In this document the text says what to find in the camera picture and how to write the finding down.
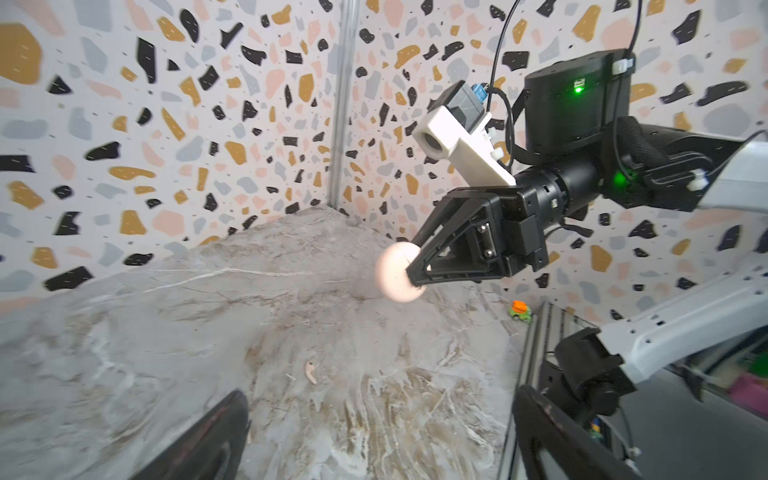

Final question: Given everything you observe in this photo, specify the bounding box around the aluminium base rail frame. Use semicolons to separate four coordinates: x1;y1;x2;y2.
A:
497;302;594;480

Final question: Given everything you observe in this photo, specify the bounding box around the aluminium corner post right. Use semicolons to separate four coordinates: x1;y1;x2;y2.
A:
328;1;361;209

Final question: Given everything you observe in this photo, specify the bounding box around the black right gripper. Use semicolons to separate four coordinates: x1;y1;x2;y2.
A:
406;182;555;287

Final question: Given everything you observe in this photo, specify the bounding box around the pink round earbud case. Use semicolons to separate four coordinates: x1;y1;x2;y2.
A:
375;242;426;303

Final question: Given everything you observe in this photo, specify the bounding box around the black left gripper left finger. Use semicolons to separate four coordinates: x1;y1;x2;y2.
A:
133;390;250;480

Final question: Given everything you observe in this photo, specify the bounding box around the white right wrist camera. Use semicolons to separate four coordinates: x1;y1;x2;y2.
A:
413;80;516;187

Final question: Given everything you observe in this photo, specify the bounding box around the orange green toy truck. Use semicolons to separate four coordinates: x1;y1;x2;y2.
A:
508;300;533;325

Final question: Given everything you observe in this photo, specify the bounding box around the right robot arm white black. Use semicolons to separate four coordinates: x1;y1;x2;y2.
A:
378;50;767;422

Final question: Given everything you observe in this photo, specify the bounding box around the pink earbud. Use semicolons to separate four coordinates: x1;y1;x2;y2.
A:
304;361;317;385

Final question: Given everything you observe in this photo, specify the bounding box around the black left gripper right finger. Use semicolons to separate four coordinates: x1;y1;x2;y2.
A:
512;385;639;480

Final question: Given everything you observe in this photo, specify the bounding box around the pink plastic box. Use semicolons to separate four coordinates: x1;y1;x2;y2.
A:
728;373;768;418

